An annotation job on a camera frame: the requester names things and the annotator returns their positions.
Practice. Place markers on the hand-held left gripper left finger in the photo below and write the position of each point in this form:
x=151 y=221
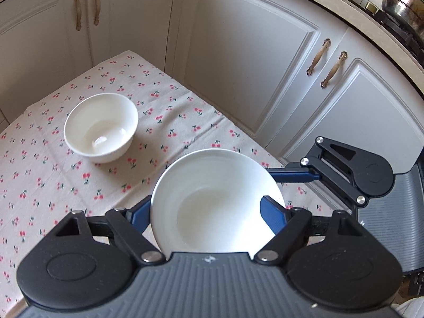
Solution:
x=140 y=215

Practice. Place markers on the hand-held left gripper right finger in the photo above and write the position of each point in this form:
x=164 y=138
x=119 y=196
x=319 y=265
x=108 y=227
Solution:
x=273 y=217

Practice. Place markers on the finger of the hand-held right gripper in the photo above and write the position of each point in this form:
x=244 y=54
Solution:
x=291 y=176

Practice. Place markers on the white pink-flowered bowl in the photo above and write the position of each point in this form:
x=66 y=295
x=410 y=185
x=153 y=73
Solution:
x=99 y=129
x=212 y=212

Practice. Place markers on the person's white jacket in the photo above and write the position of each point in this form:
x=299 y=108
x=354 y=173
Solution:
x=410 y=309

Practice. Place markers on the white cabinet door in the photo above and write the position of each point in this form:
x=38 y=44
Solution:
x=132 y=23
x=371 y=112
x=248 y=56
x=33 y=39

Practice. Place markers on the cherry-print tablecloth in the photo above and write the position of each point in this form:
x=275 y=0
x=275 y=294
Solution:
x=185 y=119

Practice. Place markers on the black gas stove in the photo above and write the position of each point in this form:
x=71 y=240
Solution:
x=404 y=34

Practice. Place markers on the white kitchen cabinets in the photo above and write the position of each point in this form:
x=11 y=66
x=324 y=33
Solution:
x=331 y=1

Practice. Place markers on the brass stove knob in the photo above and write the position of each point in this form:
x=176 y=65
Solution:
x=370 y=6

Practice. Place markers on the stainless steel pot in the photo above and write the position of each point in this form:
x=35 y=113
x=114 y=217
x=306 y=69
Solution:
x=402 y=0

